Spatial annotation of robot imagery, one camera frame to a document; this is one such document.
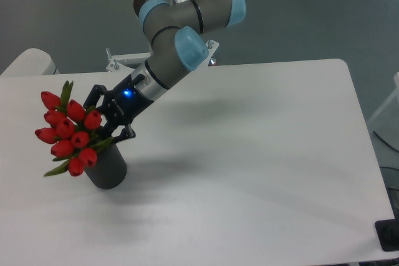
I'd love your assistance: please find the black device at table edge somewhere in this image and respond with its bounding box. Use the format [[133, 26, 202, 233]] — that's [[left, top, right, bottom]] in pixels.
[[375, 219, 398, 252]]

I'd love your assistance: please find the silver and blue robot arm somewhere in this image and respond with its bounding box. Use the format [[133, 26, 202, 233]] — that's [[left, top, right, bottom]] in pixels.
[[84, 0, 246, 143]]

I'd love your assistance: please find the dark grey ribbed vase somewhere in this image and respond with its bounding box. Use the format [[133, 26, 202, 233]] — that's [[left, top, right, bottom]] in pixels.
[[84, 144, 127, 189]]

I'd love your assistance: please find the white chair back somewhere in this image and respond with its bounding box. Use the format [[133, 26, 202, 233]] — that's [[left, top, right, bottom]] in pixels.
[[1, 48, 60, 77]]

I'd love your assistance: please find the white furniture leg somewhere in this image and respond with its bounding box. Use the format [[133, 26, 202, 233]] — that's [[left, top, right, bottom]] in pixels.
[[367, 73, 398, 125]]

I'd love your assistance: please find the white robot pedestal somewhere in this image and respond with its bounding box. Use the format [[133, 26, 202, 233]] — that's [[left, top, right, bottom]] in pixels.
[[105, 39, 220, 72]]

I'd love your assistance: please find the red tulip bouquet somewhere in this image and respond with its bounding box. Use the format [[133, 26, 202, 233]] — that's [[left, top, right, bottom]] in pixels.
[[34, 81, 113, 177]]

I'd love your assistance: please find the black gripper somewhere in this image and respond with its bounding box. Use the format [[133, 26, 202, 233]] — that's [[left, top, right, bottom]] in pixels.
[[83, 74, 153, 143]]

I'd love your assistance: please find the black floor cable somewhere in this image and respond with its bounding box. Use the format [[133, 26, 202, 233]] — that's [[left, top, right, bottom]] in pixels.
[[372, 130, 399, 152]]

